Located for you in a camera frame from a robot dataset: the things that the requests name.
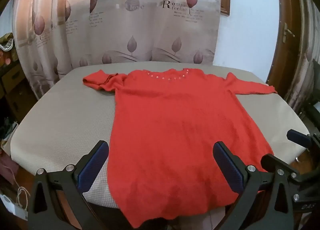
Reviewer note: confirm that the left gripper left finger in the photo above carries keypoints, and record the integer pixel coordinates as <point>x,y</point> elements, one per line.
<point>45,210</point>

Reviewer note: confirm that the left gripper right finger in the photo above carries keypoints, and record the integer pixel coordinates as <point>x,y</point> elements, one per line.
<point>263,201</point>

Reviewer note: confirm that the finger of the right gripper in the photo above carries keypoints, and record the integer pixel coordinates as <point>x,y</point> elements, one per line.
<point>307,141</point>
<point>277,163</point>

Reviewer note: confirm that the red knit sweater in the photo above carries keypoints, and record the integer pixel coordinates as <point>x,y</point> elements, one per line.
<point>160,163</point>

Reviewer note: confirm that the beige woven table cloth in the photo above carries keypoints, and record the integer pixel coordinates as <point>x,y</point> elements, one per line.
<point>68,121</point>

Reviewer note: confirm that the wooden drawer cabinet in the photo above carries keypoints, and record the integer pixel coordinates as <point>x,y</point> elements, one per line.
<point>16,90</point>

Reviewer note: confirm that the leaf patterned curtain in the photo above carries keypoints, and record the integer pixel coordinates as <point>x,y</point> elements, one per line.
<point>53,37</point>

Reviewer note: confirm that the brown wooden door frame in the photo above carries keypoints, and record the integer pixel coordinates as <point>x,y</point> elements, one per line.
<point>286,54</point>

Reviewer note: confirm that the brass door handle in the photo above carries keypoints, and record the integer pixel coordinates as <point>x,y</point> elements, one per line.
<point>287,32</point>

